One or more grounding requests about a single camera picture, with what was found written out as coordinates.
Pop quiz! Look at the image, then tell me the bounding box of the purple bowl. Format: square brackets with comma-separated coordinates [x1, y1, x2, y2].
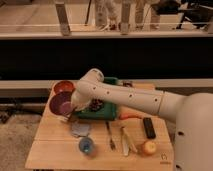
[49, 91, 72, 116]

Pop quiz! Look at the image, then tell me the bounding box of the grey folded cloth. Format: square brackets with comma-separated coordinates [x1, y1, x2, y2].
[71, 122, 91, 137]

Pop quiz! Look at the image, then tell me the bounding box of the green plastic tray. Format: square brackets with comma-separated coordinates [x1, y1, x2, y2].
[75, 81, 117, 121]

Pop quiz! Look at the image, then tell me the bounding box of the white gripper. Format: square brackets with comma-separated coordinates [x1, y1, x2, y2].
[71, 90, 91, 111]

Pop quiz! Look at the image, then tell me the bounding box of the blue glass cup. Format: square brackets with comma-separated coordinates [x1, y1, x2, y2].
[79, 137, 94, 155]

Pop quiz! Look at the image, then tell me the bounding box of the black remote control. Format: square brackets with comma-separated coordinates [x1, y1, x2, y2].
[143, 117, 156, 139]

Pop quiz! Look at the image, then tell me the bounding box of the metal fork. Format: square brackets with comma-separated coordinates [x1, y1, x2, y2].
[105, 121, 116, 150]

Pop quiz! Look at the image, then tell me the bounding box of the red-brown bowl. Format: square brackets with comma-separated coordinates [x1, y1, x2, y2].
[53, 80, 75, 94]

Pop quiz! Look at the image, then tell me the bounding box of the yellow-red apple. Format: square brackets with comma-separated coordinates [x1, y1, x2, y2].
[142, 140, 157, 155]

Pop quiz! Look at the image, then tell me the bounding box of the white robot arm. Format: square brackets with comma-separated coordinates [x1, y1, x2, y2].
[71, 68, 213, 171]

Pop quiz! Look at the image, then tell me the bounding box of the orange carrot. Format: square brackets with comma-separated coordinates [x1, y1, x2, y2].
[119, 115, 142, 120]

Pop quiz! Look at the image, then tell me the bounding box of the dark grape bunch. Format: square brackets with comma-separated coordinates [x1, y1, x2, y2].
[89, 99, 104, 112]

